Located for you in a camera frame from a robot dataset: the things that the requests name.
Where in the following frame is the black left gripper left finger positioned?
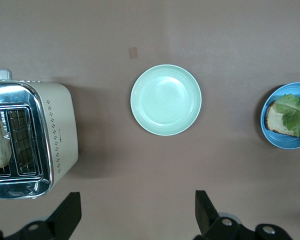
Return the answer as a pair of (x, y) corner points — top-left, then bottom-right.
(0, 191), (82, 240)

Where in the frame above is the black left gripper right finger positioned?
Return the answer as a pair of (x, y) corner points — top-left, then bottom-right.
(193, 190), (295, 240)

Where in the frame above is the green lettuce leaf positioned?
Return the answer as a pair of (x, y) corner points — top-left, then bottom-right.
(274, 93), (300, 138)

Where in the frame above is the blue round plate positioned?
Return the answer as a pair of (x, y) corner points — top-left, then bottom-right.
(260, 82), (300, 150)

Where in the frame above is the pale green round plate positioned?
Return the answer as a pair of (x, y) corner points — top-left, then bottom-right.
(129, 64), (203, 137)

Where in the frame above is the beige and chrome toaster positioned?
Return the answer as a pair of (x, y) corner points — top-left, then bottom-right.
(0, 68), (80, 201)

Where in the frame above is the small brown tape patch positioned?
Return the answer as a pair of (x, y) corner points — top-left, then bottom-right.
(128, 46), (139, 60)

